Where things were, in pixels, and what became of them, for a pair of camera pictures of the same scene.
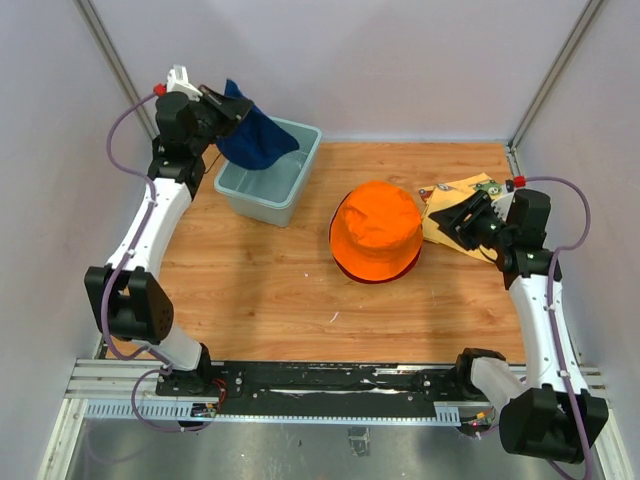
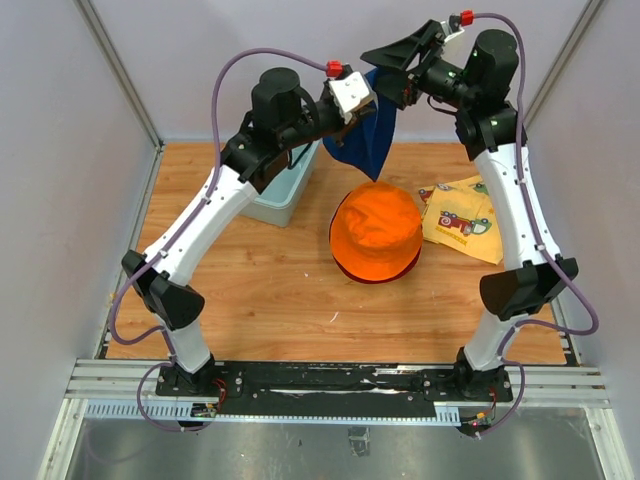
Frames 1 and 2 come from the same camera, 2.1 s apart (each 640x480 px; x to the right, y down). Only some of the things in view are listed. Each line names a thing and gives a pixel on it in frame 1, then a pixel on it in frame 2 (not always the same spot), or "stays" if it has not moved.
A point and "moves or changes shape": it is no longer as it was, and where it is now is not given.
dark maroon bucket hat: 371,280 stays
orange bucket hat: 376,231 stays
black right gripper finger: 456,216 → 412,52
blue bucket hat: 254,143 moves or changes shape
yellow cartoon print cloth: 444,195 stays
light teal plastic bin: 271,195 stays
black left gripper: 231,109 → 341,125
